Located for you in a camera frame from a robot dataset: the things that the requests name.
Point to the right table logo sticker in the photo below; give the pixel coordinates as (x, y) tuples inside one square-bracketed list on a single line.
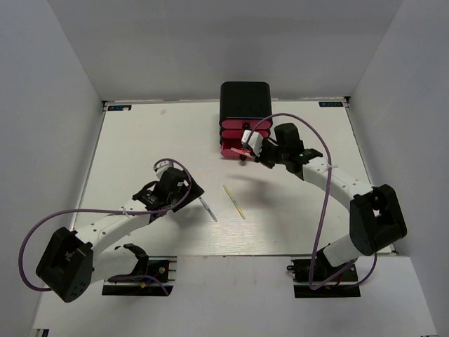
[(331, 104)]

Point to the pink drawer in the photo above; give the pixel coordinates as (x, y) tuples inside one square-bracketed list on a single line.
[(237, 133), (238, 124), (227, 144)]

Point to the blue thin pen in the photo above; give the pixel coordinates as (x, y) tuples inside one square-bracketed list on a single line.
[(208, 209)]

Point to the red thin pen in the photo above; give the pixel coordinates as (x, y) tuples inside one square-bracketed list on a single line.
[(241, 152)]

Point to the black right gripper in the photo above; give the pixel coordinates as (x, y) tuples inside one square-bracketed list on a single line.
[(266, 142)]

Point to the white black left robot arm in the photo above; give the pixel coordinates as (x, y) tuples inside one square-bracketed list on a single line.
[(74, 259)]

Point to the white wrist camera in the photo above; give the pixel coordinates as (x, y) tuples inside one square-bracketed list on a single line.
[(161, 167), (252, 142)]

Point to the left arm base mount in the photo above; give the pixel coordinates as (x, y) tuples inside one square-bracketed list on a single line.
[(154, 277)]

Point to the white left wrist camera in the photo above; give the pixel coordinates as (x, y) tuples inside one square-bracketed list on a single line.
[(161, 167)]

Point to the black drawer cabinet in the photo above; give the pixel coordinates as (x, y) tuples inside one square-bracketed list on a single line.
[(244, 100)]

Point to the yellow thin pen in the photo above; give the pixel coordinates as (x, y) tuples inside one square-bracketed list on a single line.
[(234, 202)]

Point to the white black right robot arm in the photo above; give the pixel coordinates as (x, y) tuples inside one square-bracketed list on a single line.
[(375, 216)]

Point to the pink top drawer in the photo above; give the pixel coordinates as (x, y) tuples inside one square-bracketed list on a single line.
[(238, 124)]

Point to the left table logo sticker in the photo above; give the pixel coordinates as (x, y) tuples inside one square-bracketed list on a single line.
[(119, 108)]

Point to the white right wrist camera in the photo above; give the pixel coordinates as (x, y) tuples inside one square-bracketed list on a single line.
[(252, 142)]

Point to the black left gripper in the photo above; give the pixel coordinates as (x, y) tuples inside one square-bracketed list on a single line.
[(194, 192)]

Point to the pink bottom drawer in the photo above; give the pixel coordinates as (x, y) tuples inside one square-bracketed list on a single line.
[(227, 144)]

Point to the table logo sticker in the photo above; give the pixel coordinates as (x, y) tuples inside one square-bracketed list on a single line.
[(119, 108), (331, 104)]

